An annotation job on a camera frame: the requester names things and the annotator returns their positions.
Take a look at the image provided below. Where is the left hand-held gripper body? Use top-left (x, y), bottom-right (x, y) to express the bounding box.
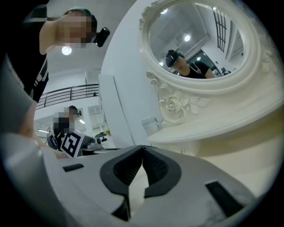
top-left (59, 130), bottom-right (105, 159)

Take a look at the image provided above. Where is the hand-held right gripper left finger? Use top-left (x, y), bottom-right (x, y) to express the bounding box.
top-left (99, 145), bottom-right (143, 222)

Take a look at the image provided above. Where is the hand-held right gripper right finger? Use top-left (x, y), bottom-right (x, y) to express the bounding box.
top-left (142, 145), bottom-right (182, 199)

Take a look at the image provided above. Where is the white dressing table drawer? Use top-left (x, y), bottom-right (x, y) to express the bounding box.
top-left (155, 141), bottom-right (201, 158)

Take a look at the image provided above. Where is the person's right forearm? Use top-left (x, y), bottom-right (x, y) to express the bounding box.
top-left (19, 101), bottom-right (48, 148)

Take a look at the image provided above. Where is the white dressing table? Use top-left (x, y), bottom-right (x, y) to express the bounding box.
top-left (146, 104), bottom-right (284, 200)

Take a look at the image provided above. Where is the green potted plant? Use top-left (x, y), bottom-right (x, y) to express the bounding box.
top-left (95, 129), bottom-right (112, 138)

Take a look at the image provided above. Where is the black metal railing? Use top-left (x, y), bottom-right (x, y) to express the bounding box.
top-left (35, 83), bottom-right (99, 110)

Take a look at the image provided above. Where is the small white box appliance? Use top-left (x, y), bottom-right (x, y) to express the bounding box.
top-left (141, 117), bottom-right (164, 135)

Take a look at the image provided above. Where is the tall white panel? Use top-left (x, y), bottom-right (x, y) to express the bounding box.
top-left (98, 74), bottom-right (135, 149)

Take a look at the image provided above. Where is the person's head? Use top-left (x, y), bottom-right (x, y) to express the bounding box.
top-left (39, 6), bottom-right (98, 56)

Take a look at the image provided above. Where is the oval mirror white ornate frame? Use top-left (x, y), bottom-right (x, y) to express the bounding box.
top-left (138, 0), bottom-right (280, 130)

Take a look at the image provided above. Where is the black head camera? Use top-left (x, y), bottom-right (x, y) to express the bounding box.
top-left (92, 27), bottom-right (111, 48)

